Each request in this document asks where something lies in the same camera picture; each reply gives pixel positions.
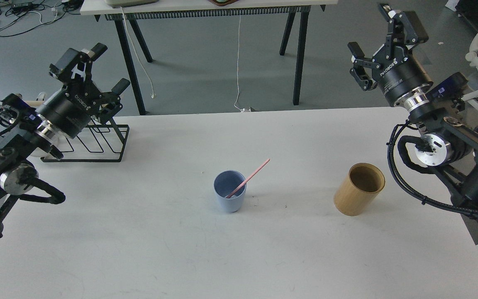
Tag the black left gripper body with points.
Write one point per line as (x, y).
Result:
(70, 109)

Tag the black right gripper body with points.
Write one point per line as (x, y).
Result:
(399, 74)

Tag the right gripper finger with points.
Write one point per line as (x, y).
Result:
(360, 64)
(404, 29)

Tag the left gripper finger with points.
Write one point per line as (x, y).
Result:
(109, 103)
(62, 70)

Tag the blue cup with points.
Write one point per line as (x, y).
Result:
(224, 184)

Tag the pink chopstick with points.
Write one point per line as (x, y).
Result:
(246, 180)

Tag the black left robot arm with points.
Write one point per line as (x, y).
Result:
(24, 131)

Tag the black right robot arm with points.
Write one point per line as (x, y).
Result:
(433, 140)

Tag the background table with black legs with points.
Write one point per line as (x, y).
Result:
(194, 36)

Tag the wooden cylinder holder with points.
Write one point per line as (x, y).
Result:
(361, 185)

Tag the black wire dish rack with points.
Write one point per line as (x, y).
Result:
(96, 143)

